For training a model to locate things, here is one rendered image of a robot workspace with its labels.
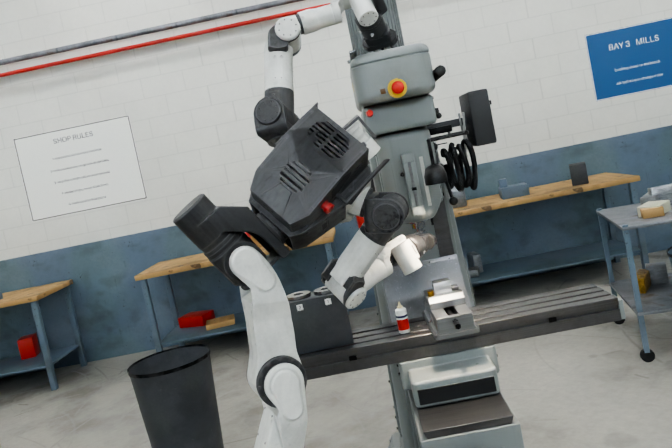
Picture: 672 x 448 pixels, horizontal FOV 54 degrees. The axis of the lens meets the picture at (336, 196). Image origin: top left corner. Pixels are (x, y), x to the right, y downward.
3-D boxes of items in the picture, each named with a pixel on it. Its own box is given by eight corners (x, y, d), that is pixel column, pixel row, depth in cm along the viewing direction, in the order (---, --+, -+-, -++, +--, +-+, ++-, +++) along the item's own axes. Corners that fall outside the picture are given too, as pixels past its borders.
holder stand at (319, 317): (354, 343, 229) (342, 288, 228) (292, 356, 229) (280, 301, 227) (352, 334, 241) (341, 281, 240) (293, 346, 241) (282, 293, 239)
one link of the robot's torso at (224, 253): (211, 259, 173) (242, 228, 176) (202, 255, 185) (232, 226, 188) (245, 293, 176) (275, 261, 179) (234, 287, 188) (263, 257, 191)
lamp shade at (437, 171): (436, 184, 202) (432, 165, 202) (421, 186, 208) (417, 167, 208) (452, 180, 206) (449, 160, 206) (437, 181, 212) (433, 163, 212)
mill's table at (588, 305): (628, 319, 220) (624, 296, 220) (270, 387, 225) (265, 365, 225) (602, 302, 243) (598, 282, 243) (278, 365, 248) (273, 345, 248)
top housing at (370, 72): (439, 89, 206) (429, 39, 205) (358, 106, 207) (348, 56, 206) (423, 100, 253) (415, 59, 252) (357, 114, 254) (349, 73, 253)
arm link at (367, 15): (364, 40, 212) (352, 19, 203) (353, 18, 218) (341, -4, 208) (395, 23, 210) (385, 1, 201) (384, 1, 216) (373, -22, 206)
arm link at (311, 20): (327, 13, 213) (271, 30, 211) (328, -3, 203) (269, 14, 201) (338, 42, 211) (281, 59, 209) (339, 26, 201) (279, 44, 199)
